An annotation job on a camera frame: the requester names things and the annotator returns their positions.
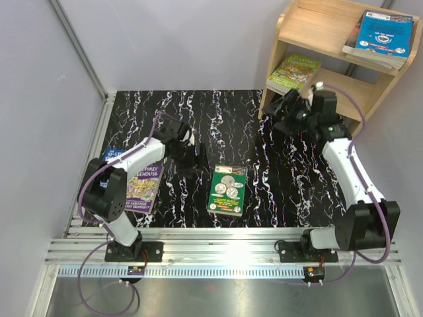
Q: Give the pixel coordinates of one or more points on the green paperback book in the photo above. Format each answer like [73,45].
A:
[227,192]

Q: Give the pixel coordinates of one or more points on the blue paperback book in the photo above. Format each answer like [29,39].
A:
[384,37]

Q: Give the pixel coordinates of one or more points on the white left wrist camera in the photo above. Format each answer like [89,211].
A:
[189,138]

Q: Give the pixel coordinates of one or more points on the dark tale of two cities book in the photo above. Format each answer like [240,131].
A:
[350,45]

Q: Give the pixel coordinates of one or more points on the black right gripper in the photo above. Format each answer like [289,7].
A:
[293,102]

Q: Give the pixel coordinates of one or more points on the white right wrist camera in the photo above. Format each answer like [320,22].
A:
[314,88]

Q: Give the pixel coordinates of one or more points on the slotted cable duct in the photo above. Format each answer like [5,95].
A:
[191,272]

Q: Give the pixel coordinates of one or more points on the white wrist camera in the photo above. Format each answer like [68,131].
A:
[189,138]
[314,88]

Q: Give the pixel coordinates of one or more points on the blue 91-storey treehouse book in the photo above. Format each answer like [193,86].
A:
[111,154]

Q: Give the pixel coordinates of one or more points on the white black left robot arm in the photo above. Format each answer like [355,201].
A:
[104,186]

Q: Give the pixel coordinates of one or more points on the green storey treehouse book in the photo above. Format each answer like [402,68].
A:
[295,69]

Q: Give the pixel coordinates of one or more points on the blue 26-storey treehouse book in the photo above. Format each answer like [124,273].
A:
[284,94]

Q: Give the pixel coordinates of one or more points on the aluminium mounting rail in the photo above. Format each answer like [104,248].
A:
[212,246]

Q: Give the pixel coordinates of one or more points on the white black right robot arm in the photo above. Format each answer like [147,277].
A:
[369,223]

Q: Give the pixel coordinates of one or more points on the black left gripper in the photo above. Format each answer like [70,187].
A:
[195,163]

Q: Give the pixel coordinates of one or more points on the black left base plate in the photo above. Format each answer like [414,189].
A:
[139,252]

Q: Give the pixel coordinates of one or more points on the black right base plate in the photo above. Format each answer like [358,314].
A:
[293,252]

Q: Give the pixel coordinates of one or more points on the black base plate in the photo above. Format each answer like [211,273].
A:
[139,252]
[293,252]

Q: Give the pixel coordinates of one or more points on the purple 52-storey treehouse book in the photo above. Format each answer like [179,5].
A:
[142,190]

